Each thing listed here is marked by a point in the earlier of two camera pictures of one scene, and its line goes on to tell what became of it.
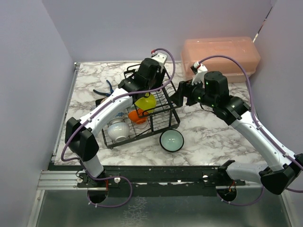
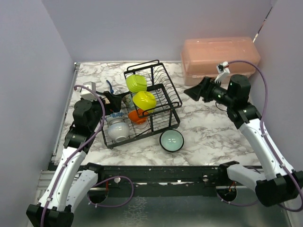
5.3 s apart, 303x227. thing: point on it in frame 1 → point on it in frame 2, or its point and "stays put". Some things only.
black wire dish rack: [155, 109] stays put
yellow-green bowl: [147, 104] stays put
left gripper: [160, 75] → [114, 100]
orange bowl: [138, 116] stays put
